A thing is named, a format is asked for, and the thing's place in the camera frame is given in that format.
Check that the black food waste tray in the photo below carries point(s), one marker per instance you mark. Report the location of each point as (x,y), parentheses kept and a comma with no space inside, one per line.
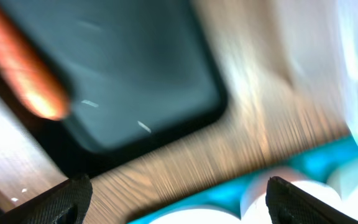
(138,74)

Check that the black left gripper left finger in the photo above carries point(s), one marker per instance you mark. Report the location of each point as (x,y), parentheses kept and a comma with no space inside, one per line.
(66,203)

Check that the orange carrot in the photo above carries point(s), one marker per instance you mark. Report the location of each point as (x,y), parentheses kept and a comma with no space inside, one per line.
(28,77)

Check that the pink plate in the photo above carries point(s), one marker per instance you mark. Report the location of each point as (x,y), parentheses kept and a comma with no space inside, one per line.
(197,215)

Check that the cream white bowl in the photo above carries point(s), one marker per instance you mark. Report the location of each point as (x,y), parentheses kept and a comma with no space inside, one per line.
(353,186)

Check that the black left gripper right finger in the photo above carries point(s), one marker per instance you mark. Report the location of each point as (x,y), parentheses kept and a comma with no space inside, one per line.
(288,204)

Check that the pink bowl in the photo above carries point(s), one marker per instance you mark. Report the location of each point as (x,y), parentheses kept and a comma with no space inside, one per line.
(252,204)

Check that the teal serving tray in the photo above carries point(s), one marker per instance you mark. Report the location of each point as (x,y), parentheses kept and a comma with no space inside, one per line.
(317,164)

